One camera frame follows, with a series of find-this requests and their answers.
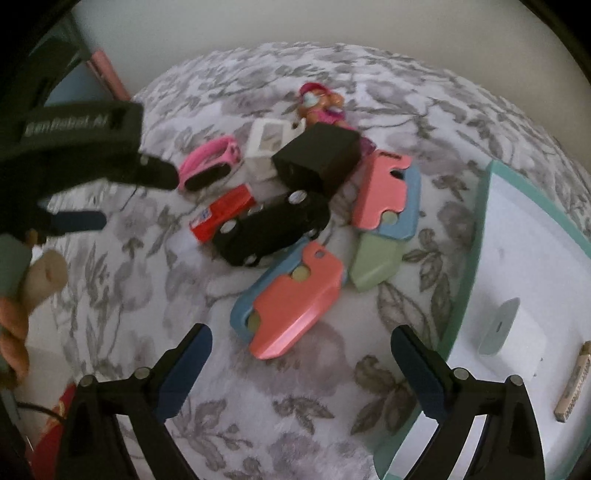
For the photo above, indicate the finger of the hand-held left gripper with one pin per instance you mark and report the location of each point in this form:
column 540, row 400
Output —
column 154, row 174
column 81, row 221

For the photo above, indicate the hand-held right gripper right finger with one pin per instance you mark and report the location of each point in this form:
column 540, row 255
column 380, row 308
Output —
column 420, row 374

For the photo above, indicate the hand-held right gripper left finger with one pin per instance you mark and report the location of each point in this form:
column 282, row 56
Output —
column 184, row 369

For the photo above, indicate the pink wristband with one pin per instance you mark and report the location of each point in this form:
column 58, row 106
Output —
column 207, row 159

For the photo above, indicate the red can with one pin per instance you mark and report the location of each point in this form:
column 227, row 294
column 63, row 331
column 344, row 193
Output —
column 221, row 217

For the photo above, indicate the pink and blue plastic case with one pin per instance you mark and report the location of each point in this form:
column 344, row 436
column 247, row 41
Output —
column 291, row 300

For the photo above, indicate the black toy car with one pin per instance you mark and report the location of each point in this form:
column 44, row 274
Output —
column 272, row 226

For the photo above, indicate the white tray with teal rim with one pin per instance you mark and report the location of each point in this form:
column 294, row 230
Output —
column 508, row 258

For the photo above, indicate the person's left hand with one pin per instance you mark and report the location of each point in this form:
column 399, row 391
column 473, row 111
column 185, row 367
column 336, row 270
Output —
column 14, row 332

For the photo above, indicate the pink board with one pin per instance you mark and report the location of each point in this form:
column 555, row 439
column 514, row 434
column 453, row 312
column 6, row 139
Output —
column 110, row 76

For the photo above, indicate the small white device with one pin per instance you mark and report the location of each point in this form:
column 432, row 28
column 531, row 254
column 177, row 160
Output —
column 499, row 328

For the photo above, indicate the white toy truck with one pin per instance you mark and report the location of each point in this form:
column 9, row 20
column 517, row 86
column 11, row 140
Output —
column 263, row 150

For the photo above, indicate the grey floral blanket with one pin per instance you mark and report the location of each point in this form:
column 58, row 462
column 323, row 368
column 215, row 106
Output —
column 286, row 415

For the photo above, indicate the green plastic case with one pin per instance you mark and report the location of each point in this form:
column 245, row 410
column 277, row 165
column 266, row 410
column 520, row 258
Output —
column 373, row 263

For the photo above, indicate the red printed bag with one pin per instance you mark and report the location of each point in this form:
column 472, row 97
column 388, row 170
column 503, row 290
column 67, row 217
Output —
column 51, row 429

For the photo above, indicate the paper-wrapped stick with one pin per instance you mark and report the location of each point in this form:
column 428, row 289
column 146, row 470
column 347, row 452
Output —
column 573, row 383

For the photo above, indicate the black box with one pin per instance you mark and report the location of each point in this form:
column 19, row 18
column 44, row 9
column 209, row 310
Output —
column 318, row 157

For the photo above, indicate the pink toy figure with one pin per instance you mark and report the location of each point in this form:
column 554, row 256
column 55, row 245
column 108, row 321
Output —
column 318, row 108

